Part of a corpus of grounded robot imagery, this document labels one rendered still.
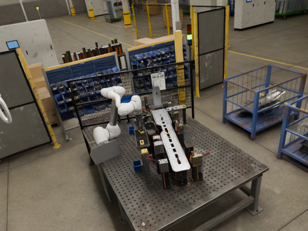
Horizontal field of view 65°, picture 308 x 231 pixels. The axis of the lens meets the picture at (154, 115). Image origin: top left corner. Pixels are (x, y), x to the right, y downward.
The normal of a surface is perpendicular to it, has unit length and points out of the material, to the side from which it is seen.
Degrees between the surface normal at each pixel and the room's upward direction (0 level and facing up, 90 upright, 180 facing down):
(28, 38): 90
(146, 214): 0
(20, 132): 92
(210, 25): 90
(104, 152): 90
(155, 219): 0
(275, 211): 0
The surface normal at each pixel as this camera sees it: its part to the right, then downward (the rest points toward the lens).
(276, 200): -0.11, -0.87
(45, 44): 0.47, 0.38
